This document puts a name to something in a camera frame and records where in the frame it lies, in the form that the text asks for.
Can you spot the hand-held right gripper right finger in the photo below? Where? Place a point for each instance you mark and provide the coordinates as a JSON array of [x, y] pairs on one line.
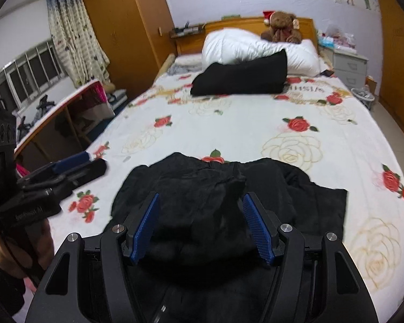
[[259, 228]]

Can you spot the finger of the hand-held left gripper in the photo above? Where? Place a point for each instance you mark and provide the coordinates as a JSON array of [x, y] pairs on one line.
[[87, 171], [70, 161]]

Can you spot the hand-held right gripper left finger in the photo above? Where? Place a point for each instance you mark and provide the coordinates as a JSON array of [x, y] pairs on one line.
[[144, 228]]

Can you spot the black puffer jacket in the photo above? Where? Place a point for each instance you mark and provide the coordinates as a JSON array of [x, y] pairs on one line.
[[195, 191]]

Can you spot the person's left forearm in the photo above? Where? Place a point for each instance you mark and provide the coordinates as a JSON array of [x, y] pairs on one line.
[[3, 292]]

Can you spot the person's left hand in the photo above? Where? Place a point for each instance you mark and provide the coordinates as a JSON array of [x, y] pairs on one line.
[[42, 245]]

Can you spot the wooden desk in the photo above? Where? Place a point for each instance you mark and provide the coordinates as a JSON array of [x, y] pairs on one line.
[[59, 106]]

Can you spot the pink cloth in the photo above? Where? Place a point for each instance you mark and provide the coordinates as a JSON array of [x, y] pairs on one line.
[[99, 96]]

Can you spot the barred window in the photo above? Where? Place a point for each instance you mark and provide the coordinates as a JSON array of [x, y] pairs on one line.
[[27, 70]]

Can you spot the floral bed sheet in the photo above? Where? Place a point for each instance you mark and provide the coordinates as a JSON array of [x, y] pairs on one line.
[[242, 124]]

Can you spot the patterned curtain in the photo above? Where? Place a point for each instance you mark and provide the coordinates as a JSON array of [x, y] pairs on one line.
[[74, 40]]

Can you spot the grey cloth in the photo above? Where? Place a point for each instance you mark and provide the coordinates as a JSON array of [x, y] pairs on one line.
[[183, 70]]

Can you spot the wooden wardrobe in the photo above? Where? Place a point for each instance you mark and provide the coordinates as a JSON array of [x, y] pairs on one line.
[[128, 23]]

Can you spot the folded black garment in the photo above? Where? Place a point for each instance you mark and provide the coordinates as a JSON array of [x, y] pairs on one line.
[[242, 74]]

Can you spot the grey waste basket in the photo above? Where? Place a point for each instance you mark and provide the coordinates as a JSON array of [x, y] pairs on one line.
[[363, 97]]

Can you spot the black phone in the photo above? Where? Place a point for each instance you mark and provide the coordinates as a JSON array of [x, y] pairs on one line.
[[327, 73]]

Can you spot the headboard shelf clutter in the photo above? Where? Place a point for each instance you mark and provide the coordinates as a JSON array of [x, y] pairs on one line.
[[187, 30]]

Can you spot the grey nightstand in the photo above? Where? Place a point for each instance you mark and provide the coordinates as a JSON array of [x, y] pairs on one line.
[[348, 67]]

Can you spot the white pillow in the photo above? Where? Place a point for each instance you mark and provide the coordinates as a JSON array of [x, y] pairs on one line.
[[235, 45]]

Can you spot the wooden headboard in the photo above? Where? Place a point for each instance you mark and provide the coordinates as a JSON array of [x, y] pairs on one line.
[[229, 25]]

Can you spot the brown teddy bear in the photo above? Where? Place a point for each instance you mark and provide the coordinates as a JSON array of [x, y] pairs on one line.
[[282, 23]]

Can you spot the nightstand clutter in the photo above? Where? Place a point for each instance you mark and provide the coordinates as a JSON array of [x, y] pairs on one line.
[[336, 37]]

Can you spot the wooden door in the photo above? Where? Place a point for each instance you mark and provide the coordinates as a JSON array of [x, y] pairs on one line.
[[397, 74]]

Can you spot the wooden bed rail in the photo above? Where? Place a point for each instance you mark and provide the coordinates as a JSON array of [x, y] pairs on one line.
[[165, 61]]

